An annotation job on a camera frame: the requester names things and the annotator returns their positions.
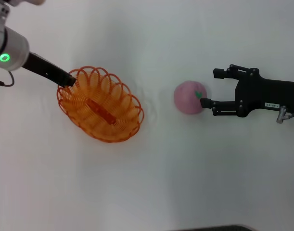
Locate pink plush peach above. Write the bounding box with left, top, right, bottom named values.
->
left=173, top=81, right=208, bottom=116

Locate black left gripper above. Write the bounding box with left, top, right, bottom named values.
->
left=21, top=51, right=77, bottom=88

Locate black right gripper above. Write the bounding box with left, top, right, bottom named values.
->
left=200, top=64, right=294, bottom=119

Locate black robot torso edge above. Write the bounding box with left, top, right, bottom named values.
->
left=179, top=225, right=255, bottom=231

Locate orange woven plastic basket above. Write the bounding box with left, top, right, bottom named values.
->
left=56, top=66, right=145, bottom=143

